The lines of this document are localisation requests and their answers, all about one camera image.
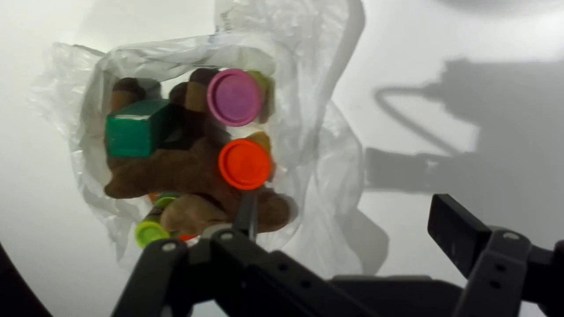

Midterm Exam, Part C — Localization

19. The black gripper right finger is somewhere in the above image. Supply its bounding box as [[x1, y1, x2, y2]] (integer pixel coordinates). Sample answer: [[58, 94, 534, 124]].
[[426, 193, 564, 317]]

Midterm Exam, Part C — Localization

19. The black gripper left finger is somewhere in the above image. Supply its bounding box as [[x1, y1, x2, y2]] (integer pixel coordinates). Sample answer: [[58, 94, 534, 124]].
[[111, 191, 377, 317]]

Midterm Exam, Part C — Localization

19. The green cardboard box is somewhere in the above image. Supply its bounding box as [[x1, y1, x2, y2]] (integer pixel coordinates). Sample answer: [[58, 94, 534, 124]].
[[104, 97, 173, 161]]

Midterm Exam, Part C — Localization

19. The play dough tub pink lid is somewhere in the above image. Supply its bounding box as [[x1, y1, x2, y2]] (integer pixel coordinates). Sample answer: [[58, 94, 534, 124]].
[[204, 68, 277, 129]]

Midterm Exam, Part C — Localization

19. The white plastic bag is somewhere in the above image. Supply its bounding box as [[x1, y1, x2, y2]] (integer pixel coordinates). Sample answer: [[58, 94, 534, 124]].
[[30, 0, 366, 279]]

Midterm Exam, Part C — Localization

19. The small red toy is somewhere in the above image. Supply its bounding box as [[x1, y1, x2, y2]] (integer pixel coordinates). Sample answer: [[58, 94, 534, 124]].
[[217, 131, 277, 194]]

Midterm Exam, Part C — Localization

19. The brown plush moose toy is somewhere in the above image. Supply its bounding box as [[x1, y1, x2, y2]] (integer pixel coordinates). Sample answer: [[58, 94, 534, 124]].
[[102, 68, 298, 238]]

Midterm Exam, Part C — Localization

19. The lime green small bottle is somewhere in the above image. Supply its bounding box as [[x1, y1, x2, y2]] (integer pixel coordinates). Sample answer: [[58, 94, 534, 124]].
[[134, 194, 181, 251]]

